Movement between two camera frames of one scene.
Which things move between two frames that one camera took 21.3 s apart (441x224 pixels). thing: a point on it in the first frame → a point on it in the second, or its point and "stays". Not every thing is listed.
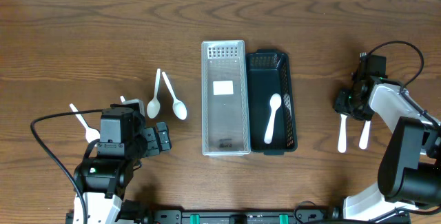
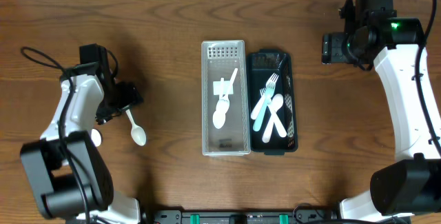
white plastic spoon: x=275 y=102 stays
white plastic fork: x=342 y=145 → x=262 y=91
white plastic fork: x=364 y=138 → x=277 y=121
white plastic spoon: x=178 y=107 → x=223 y=104
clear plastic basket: x=224 y=98 stays
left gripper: x=151 y=140 → x=122 y=103
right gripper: x=340 y=105 → x=331 y=49
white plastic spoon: x=154 y=107 → x=219 y=115
